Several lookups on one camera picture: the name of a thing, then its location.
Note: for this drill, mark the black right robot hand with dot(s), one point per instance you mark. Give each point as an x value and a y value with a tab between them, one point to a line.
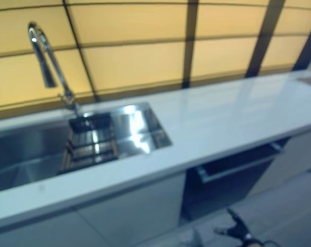
236	229

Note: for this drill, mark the dishwasher lower rack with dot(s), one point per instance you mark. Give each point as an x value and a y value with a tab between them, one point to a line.
222	190

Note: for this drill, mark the white base cabinet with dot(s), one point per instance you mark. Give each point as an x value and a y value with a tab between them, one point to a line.
106	218

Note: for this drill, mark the black dish drying rack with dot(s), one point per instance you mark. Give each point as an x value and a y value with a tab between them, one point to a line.
91	144

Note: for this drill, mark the stainless steel sink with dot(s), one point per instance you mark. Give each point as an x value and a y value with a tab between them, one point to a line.
29	154

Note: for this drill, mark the chrome gooseneck faucet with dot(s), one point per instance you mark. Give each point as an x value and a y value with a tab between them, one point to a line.
50	67

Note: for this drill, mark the dark lattice wall frame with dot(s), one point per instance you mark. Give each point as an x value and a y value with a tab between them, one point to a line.
191	51

